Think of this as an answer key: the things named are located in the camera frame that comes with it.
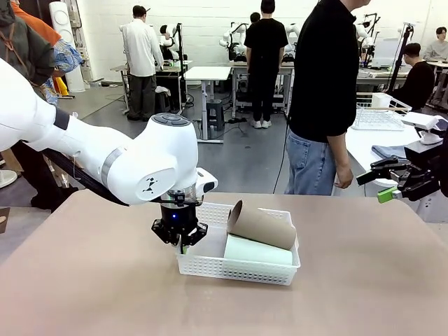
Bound white standing desk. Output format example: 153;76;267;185
183;65;232;144

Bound white perforated plastic basket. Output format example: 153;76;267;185
176;201;301;287

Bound person in black shirt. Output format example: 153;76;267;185
284;0;372;196

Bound seated person in black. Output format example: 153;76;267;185
160;24;188;61

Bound light green cup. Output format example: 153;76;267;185
223;233;294;267

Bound man in white shirt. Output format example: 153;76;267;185
122;5;165;123

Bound brown wooden board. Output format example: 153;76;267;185
0;206;11;235

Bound white side table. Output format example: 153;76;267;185
332;118;448;223

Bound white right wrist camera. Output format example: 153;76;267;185
401;112;448;145

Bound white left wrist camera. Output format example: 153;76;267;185
195;167;218;195

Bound brown cup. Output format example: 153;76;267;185
226;199;298;251

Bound mannequin with orange jacket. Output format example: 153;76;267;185
10;0;63;48

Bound standing man in black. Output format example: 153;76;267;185
244;0;288;130

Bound seated man black sweater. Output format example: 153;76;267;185
390;43;435;111

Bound grey monitor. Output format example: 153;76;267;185
370;37;407;69

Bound black tripod stand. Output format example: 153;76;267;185
386;22;417;94

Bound wooden workbench with tools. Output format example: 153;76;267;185
111;59;193;116

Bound person's right hand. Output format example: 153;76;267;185
334;167;354;190

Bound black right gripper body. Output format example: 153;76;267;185
391;141;442;202

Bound blue towel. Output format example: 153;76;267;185
371;144;409;160

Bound long grey workbench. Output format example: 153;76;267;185
229;59;297;118

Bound white square container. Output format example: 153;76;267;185
371;92;391;109

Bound white wire dish rack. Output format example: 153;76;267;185
351;93;413;132

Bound white floor fan base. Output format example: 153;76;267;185
0;169;18;190

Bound black camera stand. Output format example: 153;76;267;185
176;22;188;106

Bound black hanging cable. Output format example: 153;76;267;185
272;118;291;195

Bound grey plastic stool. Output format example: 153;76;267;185
205;99;225;132

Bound black arm cable sleeve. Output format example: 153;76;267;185
41;148;130;207

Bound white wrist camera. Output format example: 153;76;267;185
401;112;448;145
195;167;218;195

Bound mannequin with grey vest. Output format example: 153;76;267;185
0;0;80;213

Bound seated man grey sweater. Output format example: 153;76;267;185
423;27;448;62

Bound dark stool with white cloth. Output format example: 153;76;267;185
155;85;172;113

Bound blue patterned garment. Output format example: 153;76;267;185
43;38;85;106

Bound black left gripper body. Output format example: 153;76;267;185
150;204;209;246

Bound person's right forearm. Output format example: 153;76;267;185
327;132;353;172

